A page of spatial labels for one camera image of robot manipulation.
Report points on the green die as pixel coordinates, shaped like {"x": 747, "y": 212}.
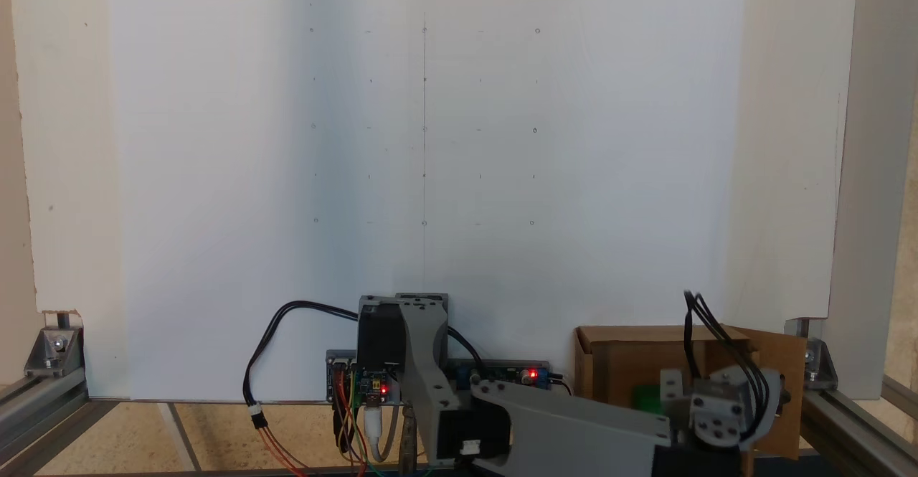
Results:
{"x": 647, "y": 399}

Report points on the metal table clamp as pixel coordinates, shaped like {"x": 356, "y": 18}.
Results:
{"x": 409, "y": 441}

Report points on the blue circuit board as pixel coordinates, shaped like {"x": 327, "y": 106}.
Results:
{"x": 366, "y": 384}

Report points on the grey upright frame beam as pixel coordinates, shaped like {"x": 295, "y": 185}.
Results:
{"x": 868, "y": 176}

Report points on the metal corner bracket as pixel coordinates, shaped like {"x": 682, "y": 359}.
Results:
{"x": 54, "y": 351}
{"x": 817, "y": 366}

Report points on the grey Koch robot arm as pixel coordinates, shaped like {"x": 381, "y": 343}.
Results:
{"x": 574, "y": 430}

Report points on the aluminium frame profile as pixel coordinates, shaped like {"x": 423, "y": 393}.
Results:
{"x": 846, "y": 427}
{"x": 36, "y": 412}

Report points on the brown cardboard box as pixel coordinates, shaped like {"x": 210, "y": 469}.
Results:
{"x": 617, "y": 362}

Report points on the white paper sheet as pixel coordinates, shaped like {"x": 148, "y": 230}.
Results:
{"x": 215, "y": 176}

